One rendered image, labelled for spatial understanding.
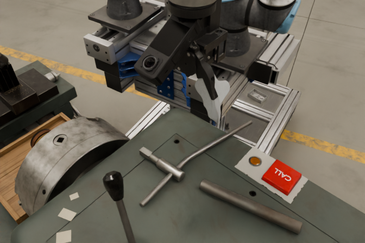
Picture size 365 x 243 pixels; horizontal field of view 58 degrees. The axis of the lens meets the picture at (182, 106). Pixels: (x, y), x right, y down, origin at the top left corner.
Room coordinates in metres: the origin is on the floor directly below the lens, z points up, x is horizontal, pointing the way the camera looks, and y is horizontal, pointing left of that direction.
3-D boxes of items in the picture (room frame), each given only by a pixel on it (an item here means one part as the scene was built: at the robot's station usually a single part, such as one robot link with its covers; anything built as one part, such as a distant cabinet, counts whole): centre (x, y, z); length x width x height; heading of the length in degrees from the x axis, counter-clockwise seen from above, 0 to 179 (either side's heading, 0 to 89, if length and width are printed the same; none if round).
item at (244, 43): (1.05, -0.17, 1.21); 0.15 x 0.15 x 0.10
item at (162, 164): (0.43, 0.05, 1.27); 0.12 x 0.02 x 0.02; 52
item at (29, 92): (0.98, 0.66, 1.00); 0.20 x 0.10 x 0.05; 48
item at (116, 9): (1.31, 0.25, 1.21); 0.15 x 0.15 x 0.10
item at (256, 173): (0.41, -0.19, 1.23); 0.13 x 0.08 x 0.06; 48
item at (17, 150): (0.72, 0.50, 0.89); 0.36 x 0.30 x 0.04; 138
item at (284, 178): (0.40, -0.21, 1.26); 0.06 x 0.06 x 0.02; 48
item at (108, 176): (0.30, 0.11, 1.38); 0.04 x 0.03 x 0.05; 48
